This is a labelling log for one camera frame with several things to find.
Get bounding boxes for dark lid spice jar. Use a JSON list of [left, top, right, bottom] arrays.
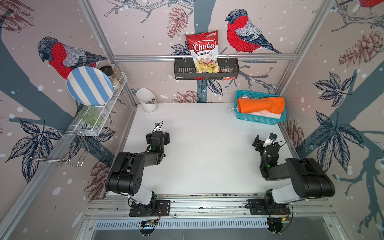
[[100, 65, 121, 90]]

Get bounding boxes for clear acrylic wall shelf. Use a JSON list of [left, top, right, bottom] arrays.
[[70, 73, 128, 137]]

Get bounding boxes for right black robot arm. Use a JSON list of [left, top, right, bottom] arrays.
[[253, 133, 336, 208]]

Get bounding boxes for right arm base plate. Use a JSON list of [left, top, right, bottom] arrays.
[[245, 199, 291, 216]]

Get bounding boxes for black wire wall basket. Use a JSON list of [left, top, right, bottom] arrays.
[[174, 58, 240, 81]]

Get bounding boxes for white patterned cup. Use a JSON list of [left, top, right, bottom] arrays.
[[136, 88, 158, 113]]

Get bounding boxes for aluminium front rail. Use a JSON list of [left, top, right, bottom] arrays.
[[84, 193, 337, 220]]

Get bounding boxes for white cloth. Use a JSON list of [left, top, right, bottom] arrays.
[[238, 95, 283, 120]]

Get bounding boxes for green glass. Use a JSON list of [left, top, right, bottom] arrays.
[[77, 106, 103, 126]]

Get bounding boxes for red Chuba chips bag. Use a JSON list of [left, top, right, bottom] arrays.
[[186, 31, 220, 74]]

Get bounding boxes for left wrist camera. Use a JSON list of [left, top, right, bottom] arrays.
[[153, 122, 164, 132]]

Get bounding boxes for metal wire wall hooks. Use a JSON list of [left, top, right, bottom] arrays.
[[32, 133, 91, 169]]

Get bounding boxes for teal plastic basket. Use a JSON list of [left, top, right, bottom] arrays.
[[234, 90, 287, 125]]

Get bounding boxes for orange cloth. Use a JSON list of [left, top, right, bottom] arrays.
[[236, 96, 286, 115]]

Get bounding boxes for blue white striped plate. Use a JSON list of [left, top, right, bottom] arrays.
[[67, 66, 114, 107]]

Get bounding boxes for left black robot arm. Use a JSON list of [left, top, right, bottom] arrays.
[[105, 131, 170, 208]]

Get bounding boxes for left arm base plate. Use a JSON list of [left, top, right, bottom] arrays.
[[129, 200, 171, 217]]

